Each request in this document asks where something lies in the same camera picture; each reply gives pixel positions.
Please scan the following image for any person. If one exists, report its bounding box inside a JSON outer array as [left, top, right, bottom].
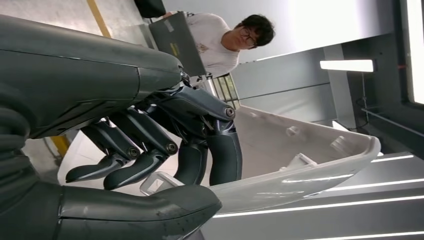
[[162, 11, 276, 80]]

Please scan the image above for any bright ceiling light panel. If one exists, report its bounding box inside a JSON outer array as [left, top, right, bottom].
[[319, 58, 376, 73]]

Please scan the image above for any grey laptop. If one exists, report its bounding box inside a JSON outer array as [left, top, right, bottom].
[[148, 11, 208, 78]]

